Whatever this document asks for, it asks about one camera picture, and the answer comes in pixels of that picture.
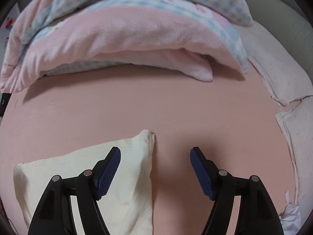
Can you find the colourful wall doll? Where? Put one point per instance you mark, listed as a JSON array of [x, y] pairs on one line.
[[9, 22]]

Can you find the cream and pink sweatshirt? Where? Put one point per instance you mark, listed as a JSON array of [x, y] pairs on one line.
[[132, 156]]

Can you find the pale checked pillow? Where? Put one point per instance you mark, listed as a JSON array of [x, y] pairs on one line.
[[300, 139], [273, 61]]

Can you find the pink printed quilt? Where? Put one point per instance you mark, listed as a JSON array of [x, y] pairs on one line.
[[122, 36]]

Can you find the grey padded headboard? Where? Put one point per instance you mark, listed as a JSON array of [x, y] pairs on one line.
[[276, 7]]

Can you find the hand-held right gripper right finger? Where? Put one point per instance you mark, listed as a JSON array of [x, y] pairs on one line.
[[201, 173]]

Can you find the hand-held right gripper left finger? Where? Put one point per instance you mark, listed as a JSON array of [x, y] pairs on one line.
[[108, 173]]

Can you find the white jacket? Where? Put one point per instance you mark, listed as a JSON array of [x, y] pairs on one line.
[[291, 215]]

